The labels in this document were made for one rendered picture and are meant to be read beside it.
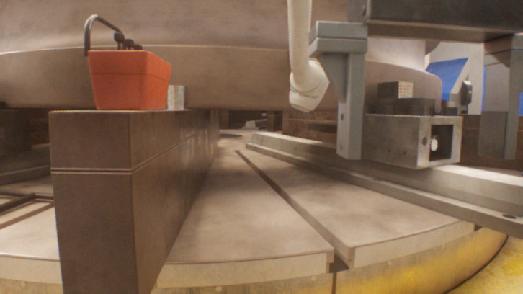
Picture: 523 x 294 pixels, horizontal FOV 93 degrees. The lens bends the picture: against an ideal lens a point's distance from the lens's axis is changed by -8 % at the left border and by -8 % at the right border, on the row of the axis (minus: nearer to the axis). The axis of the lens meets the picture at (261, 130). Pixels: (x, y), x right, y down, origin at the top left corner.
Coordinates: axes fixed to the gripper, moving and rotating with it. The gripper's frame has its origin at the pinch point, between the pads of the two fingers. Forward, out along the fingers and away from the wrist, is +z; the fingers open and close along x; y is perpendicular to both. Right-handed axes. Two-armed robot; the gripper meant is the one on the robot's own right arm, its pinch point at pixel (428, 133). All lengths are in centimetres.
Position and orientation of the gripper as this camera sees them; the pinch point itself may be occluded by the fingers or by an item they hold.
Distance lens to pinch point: 25.6
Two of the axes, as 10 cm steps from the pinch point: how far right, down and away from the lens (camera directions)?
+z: -0.2, 10.0, 0.8
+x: 10.0, 0.1, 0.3
